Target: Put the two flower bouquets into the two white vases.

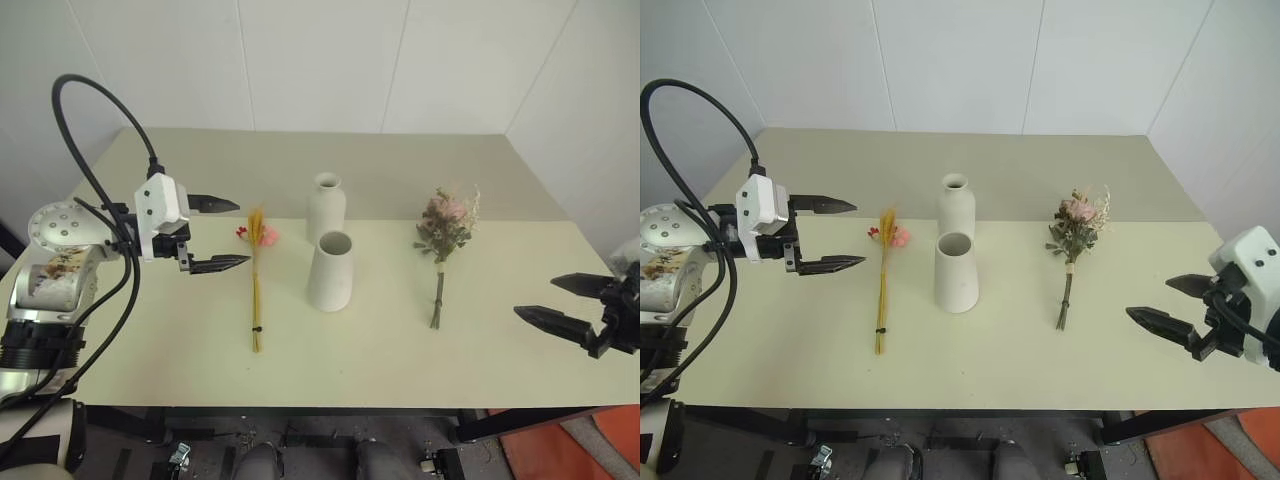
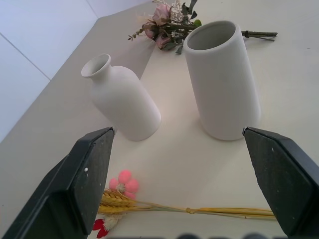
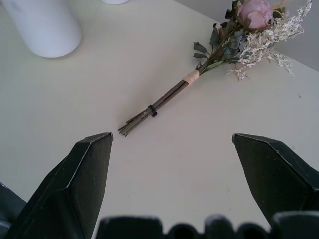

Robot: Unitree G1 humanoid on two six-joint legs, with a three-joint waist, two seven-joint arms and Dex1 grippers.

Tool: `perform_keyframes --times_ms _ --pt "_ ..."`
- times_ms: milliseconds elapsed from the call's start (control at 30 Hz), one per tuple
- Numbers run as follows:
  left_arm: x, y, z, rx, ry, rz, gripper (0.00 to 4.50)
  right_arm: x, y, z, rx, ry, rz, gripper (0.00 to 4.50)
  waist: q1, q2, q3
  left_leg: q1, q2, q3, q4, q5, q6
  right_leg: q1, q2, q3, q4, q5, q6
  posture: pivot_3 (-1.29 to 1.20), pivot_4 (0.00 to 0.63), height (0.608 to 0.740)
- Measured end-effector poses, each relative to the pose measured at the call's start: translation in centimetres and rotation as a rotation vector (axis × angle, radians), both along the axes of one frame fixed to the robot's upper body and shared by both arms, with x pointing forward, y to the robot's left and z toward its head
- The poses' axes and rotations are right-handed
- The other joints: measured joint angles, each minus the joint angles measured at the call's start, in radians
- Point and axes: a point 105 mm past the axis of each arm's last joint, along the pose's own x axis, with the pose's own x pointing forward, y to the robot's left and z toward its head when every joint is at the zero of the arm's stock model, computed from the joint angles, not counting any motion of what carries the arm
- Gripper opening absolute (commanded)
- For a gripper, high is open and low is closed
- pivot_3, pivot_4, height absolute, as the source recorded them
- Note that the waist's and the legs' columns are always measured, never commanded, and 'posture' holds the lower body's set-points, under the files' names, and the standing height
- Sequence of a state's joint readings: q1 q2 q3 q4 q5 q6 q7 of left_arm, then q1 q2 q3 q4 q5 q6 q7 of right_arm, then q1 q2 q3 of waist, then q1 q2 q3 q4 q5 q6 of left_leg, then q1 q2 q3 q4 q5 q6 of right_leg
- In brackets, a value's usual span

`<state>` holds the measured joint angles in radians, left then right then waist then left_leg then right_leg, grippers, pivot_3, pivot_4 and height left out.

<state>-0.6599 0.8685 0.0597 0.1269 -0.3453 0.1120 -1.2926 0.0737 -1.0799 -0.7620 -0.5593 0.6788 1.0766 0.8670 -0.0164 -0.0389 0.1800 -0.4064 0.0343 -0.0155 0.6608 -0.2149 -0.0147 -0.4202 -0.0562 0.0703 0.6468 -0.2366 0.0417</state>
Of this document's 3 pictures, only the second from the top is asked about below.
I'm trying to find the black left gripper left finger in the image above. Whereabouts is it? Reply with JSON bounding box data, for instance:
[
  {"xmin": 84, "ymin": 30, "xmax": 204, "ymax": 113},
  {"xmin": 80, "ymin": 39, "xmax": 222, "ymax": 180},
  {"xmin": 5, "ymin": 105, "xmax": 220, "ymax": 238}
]
[{"xmin": 0, "ymin": 126, "xmax": 116, "ymax": 239}]

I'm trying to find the white narrow-neck bottle vase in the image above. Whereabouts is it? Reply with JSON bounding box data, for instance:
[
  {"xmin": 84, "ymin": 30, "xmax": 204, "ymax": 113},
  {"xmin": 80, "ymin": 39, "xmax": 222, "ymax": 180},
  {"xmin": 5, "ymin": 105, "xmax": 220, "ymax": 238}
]
[{"xmin": 80, "ymin": 53, "xmax": 162, "ymax": 142}]

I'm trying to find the white wide cylinder vase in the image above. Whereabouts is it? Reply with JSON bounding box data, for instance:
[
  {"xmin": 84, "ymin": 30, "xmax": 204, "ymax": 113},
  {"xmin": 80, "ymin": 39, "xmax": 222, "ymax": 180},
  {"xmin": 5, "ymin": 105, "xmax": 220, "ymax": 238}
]
[{"xmin": 183, "ymin": 20, "xmax": 262, "ymax": 141}]

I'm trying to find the wheat and pompom flower bundle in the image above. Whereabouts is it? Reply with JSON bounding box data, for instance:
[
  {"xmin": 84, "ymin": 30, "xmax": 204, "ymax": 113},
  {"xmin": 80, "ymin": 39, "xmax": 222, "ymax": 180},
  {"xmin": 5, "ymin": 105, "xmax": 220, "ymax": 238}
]
[{"xmin": 92, "ymin": 170, "xmax": 277, "ymax": 238}]

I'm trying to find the pink rose dried bouquet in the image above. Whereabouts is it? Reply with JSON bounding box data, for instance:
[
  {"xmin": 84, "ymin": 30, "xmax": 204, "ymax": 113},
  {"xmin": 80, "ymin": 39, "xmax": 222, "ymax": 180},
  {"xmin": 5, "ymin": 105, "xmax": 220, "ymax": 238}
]
[{"xmin": 128, "ymin": 0, "xmax": 279, "ymax": 55}]

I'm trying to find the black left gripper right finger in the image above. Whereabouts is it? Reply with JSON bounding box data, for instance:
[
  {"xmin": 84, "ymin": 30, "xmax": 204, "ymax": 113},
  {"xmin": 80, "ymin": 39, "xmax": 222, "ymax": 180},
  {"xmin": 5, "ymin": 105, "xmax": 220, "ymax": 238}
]
[{"xmin": 242, "ymin": 126, "xmax": 319, "ymax": 239}]

